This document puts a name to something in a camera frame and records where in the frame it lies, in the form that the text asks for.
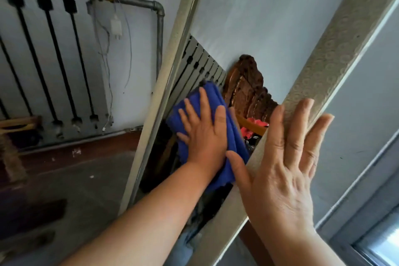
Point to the grey metal heating pipe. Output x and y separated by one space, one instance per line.
157 22

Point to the white wall radiator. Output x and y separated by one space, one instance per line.
40 57

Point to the wooden stool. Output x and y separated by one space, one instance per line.
12 147

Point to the person's left middle finger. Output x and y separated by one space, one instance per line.
193 110

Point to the person's right middle finger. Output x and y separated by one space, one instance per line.
300 125

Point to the person's left forearm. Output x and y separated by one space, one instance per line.
149 222

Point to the blue cleaning cloth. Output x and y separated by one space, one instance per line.
230 138

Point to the white charger plug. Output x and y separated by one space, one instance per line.
116 28

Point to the person's left little finger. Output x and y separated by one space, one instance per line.
182 137

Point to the person's right forearm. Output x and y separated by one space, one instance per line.
296 250

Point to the person's left thumb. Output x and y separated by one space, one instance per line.
220 119

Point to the beige framed mirror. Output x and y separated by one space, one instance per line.
336 35

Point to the person's right thumb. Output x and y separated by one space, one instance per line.
238 166

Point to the person's right hand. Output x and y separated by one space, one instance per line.
280 188

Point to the grey window frame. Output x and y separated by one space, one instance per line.
367 212

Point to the person's left hand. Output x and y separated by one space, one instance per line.
204 141

